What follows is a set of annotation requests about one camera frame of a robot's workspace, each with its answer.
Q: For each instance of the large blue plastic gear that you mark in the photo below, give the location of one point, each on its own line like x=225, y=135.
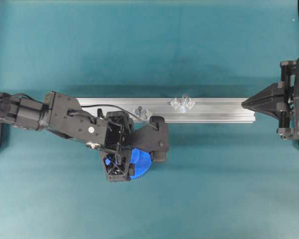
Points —
x=140, y=163

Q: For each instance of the silver aluminium extrusion rail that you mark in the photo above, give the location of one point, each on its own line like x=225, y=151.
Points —
x=206, y=110

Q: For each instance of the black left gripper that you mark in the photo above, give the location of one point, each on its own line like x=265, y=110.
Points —
x=119, y=127

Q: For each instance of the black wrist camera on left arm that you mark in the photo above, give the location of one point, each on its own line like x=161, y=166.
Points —
x=152, y=138

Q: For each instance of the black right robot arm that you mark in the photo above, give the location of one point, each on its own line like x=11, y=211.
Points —
x=280, y=100

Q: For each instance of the clear plastic shaft bracket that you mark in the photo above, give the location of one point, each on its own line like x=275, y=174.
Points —
x=182, y=104
x=144, y=115

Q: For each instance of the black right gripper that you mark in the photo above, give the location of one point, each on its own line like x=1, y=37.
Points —
x=288, y=110

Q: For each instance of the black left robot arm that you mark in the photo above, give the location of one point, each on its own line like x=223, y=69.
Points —
x=63, y=116

